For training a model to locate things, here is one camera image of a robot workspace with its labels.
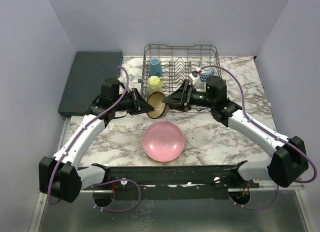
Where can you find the yellow-green faceted mug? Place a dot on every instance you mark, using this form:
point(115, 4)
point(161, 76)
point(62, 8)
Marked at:
point(154, 84)

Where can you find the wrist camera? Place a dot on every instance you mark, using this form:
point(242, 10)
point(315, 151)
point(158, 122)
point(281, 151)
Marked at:
point(123, 79)
point(195, 77)

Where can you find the dark grey network switch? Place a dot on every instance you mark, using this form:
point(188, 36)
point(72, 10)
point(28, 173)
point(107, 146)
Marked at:
point(88, 71)

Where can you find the red patterned bowl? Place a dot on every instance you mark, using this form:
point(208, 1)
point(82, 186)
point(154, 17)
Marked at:
point(206, 73)

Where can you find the brown beige bowl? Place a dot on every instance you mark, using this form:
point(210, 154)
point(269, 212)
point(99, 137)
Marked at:
point(160, 108)

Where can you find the blue floral mug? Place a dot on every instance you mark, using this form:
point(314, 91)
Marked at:
point(155, 67)

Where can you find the pink plate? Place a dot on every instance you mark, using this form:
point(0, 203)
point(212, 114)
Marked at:
point(163, 139)

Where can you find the grey wire dish rack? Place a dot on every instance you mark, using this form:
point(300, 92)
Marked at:
point(177, 63)

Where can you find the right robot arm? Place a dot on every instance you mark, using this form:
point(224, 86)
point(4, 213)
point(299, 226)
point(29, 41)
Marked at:
point(286, 162)

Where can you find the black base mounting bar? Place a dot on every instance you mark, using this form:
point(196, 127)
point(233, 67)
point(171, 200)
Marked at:
point(175, 182)

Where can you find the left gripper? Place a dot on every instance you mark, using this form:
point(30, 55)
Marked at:
point(140, 105)

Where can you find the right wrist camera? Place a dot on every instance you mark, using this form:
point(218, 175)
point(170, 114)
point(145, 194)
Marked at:
point(195, 77)

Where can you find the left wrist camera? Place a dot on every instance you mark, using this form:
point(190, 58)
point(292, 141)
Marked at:
point(123, 79)

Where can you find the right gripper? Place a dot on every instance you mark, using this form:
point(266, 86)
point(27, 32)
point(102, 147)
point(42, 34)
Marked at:
point(181, 99)

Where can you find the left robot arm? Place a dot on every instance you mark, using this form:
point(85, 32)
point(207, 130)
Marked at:
point(60, 176)

